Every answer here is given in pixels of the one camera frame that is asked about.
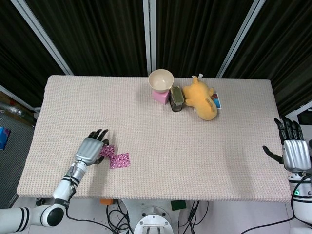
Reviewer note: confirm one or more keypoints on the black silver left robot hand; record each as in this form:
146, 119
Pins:
89, 151

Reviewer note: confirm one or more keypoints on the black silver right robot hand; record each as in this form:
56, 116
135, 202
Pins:
296, 156

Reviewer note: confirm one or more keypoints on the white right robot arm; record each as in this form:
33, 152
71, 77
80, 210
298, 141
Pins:
302, 204

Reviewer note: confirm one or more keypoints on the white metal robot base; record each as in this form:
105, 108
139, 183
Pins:
153, 221

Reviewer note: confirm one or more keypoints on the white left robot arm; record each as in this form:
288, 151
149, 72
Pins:
64, 189

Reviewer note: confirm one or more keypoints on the blue red picture card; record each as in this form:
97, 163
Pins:
218, 102

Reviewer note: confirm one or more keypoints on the white device black screen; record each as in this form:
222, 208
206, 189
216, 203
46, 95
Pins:
306, 118

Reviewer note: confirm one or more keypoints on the orange box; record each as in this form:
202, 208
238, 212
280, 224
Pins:
106, 201

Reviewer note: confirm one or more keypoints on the grey floor mat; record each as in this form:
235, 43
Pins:
14, 165

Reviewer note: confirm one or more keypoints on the beige waffle tablecloth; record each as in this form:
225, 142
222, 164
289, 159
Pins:
170, 151

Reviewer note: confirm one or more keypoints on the blue packet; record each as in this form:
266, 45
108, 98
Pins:
4, 139

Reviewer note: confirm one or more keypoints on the pink foam block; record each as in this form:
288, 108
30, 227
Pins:
159, 97

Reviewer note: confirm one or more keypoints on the beige bowl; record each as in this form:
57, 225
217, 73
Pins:
161, 80

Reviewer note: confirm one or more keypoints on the dark green tin can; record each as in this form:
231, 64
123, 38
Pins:
176, 96

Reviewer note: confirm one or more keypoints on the green box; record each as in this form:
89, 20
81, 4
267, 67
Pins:
178, 205

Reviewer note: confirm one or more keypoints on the black pleated curtain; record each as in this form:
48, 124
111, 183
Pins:
97, 36
195, 36
14, 48
287, 48

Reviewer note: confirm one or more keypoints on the yellow plush toy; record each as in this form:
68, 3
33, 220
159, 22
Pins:
200, 97

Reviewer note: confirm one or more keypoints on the white frame post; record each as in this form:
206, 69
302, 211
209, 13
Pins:
43, 36
146, 36
240, 36
295, 111
19, 99

